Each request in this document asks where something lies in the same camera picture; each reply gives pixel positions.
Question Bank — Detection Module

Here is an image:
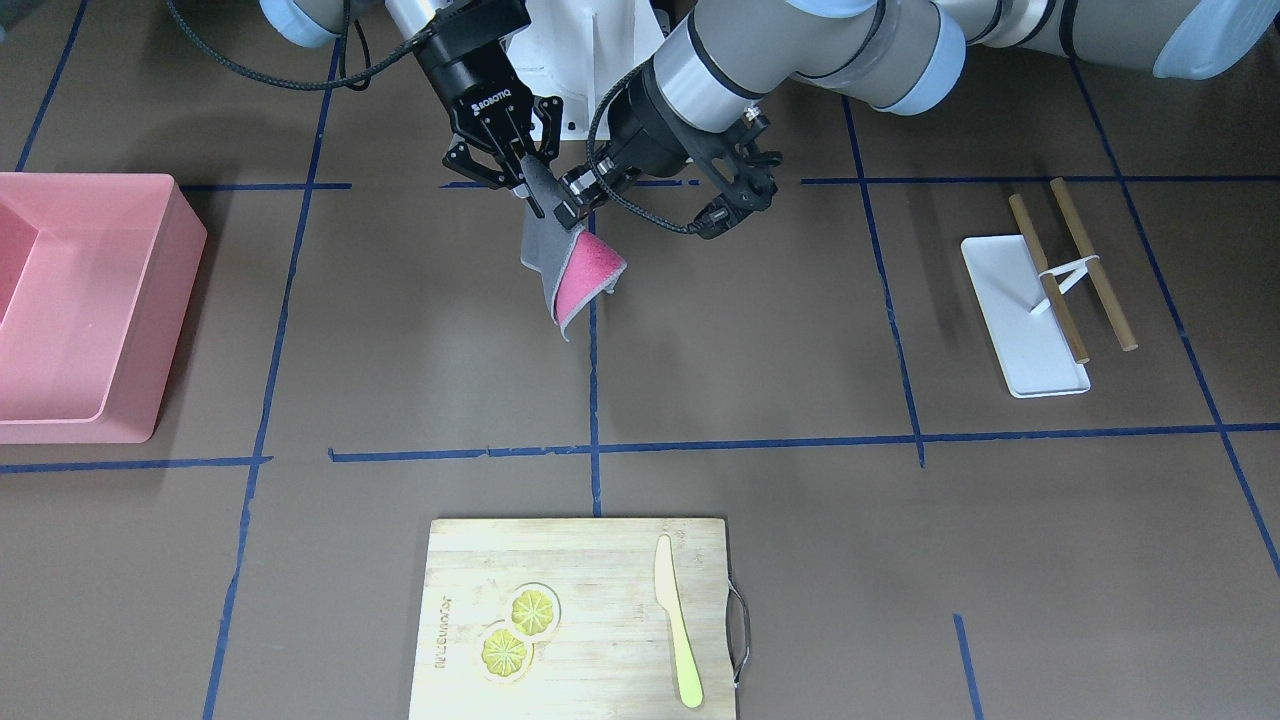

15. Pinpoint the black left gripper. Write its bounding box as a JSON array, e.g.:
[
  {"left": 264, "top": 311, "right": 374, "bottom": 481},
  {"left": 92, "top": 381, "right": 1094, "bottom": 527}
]
[{"left": 554, "top": 65, "right": 691, "bottom": 231}]

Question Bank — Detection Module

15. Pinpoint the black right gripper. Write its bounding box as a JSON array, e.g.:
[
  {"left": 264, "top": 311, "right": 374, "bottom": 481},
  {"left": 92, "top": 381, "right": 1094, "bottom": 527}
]
[{"left": 415, "top": 1, "right": 563, "bottom": 199}]

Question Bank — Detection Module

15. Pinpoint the grey and pink cloth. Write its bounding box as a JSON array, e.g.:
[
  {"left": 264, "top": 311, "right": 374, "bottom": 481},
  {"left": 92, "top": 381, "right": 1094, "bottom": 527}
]
[{"left": 520, "top": 154, "right": 627, "bottom": 340}]

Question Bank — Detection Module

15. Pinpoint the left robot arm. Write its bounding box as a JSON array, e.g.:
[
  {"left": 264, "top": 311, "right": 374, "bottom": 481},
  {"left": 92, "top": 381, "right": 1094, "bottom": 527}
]
[{"left": 541, "top": 1, "right": 1277, "bottom": 238}]

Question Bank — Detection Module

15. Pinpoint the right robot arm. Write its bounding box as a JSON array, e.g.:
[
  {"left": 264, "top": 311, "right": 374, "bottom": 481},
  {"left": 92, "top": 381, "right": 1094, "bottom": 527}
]
[{"left": 166, "top": 1, "right": 563, "bottom": 196}]

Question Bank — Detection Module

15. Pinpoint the yellow plastic knife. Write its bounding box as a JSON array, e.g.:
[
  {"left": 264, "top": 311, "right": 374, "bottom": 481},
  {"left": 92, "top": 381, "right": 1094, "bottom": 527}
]
[{"left": 653, "top": 534, "right": 705, "bottom": 708}]

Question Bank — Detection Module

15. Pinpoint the lemon slice near knife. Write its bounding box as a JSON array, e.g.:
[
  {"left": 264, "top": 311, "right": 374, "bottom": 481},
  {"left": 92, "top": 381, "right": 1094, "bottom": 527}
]
[{"left": 506, "top": 582, "right": 562, "bottom": 643}]

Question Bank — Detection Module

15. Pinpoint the pink plastic bin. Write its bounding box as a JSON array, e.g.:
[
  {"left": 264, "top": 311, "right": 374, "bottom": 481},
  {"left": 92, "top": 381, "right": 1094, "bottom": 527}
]
[{"left": 1, "top": 172, "right": 207, "bottom": 445}]

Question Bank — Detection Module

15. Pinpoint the inner wooden rack rod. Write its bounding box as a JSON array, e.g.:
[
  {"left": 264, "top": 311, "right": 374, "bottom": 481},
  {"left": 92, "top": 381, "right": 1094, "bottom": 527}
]
[{"left": 1007, "top": 193, "right": 1091, "bottom": 365}]

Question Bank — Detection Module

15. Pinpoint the wooden rack rod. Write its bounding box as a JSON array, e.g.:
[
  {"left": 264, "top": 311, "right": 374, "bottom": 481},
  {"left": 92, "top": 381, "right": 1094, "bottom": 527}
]
[
  {"left": 1050, "top": 177, "right": 1138, "bottom": 352},
  {"left": 1007, "top": 193, "right": 1091, "bottom": 365}
]

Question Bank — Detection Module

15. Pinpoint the bamboo cutting board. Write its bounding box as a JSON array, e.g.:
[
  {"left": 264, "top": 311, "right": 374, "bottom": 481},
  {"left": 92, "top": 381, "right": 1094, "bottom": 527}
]
[{"left": 407, "top": 518, "right": 741, "bottom": 719}]

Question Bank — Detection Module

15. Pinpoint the lemon slice far from knife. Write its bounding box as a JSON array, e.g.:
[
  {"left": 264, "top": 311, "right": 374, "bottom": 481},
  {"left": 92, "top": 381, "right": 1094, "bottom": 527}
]
[{"left": 475, "top": 623, "right": 535, "bottom": 684}]

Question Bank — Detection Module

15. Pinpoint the outer wooden rack rod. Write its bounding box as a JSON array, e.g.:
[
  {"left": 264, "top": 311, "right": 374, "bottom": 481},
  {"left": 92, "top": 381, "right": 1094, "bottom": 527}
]
[{"left": 1050, "top": 177, "right": 1138, "bottom": 352}]

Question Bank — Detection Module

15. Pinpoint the white towel rack tray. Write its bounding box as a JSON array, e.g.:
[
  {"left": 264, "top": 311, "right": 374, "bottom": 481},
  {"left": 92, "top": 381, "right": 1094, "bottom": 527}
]
[{"left": 960, "top": 234, "right": 1091, "bottom": 398}]

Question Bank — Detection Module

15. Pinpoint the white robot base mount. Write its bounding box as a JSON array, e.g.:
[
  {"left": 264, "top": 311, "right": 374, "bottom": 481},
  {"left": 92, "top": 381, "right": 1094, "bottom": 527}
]
[{"left": 506, "top": 1, "right": 673, "bottom": 141}]

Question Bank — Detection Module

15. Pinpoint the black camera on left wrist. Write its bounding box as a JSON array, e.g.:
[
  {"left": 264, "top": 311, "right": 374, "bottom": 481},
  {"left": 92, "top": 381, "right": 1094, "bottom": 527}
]
[{"left": 686, "top": 108, "right": 783, "bottom": 241}]

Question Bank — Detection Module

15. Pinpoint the white rack bracket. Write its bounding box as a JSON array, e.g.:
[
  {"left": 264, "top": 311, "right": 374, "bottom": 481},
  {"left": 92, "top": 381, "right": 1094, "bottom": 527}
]
[{"left": 1029, "top": 254, "right": 1100, "bottom": 315}]

